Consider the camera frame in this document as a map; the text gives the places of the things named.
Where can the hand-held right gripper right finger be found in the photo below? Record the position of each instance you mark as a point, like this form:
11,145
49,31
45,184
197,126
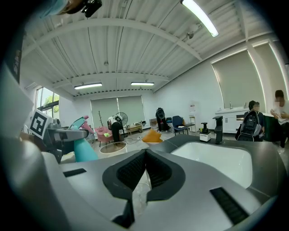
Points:
163,174

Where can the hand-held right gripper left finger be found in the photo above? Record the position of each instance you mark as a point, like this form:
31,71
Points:
128,173

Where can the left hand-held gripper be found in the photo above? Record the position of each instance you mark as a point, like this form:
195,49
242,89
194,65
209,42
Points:
38,123

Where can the teal spray bottle pink trigger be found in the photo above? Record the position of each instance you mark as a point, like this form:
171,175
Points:
84,151

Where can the person's left forearm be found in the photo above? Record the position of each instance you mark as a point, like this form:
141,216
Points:
28,139

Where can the pink armchair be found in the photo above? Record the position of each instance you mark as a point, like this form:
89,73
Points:
101,132

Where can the bare branch coat rack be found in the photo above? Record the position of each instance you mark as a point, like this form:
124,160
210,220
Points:
100,118

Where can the yellow-green cloth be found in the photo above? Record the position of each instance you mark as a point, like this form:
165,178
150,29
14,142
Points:
106,134

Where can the orange floor cushion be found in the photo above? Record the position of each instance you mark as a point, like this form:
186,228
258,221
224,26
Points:
152,137

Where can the window with green view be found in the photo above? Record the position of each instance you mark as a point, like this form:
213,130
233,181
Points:
46,99

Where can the low wooden bench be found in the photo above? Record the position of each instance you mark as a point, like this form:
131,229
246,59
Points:
135,128

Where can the black standing fan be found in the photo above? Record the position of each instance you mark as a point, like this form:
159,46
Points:
123,117

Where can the blue chair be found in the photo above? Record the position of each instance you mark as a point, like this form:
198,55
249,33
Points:
177,121

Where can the white sink basin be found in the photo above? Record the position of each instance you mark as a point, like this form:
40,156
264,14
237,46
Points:
216,160

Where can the black and white soap dispenser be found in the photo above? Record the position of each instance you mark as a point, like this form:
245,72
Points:
205,135

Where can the person's white shirt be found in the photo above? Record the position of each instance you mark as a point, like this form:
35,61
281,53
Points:
11,106

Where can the black sink faucet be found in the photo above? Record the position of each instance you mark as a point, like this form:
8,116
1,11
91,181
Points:
218,130

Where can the white cabinet counter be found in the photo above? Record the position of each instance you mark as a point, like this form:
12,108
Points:
228,124

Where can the black backpack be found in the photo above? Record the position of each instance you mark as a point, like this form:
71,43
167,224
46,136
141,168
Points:
249,126

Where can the large grey roller blind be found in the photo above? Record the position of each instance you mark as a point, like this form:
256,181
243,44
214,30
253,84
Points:
237,81

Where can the person's blue face mask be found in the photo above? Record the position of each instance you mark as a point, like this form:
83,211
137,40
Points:
52,7

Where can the long ceiling tube light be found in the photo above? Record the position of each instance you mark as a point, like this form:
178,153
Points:
201,17

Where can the black head camera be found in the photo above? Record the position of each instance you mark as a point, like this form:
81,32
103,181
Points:
91,7

